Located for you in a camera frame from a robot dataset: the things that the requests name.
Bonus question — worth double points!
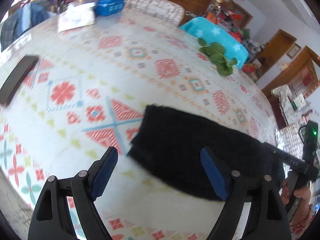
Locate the black pants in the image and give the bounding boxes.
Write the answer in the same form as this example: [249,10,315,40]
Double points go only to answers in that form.
[128,105,285,201]

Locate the turquoise star covered chair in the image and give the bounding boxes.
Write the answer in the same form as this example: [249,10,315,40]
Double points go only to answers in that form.
[179,17,248,69]

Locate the blue tissue pack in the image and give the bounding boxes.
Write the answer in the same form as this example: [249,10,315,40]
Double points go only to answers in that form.
[94,0,125,16]

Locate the grey plaid covered chair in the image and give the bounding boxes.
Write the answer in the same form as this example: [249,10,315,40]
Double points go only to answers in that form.
[125,0,184,26]

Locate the green leafy vegetable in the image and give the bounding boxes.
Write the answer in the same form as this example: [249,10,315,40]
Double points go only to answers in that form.
[198,38,238,77]

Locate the person's right hand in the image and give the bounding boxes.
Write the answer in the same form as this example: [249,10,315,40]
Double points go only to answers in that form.
[280,171,311,226]

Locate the plaid covered right chair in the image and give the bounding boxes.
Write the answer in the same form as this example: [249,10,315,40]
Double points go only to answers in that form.
[276,123,307,165]

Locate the lace covered side cabinet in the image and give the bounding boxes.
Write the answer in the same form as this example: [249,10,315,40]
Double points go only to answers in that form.
[269,85,314,129]

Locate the blue jacket on chair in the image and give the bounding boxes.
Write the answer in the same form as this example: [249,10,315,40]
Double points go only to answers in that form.
[1,2,51,51]

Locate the patterned tablecloth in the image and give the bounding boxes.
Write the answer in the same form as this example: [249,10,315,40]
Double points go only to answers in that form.
[1,10,276,239]

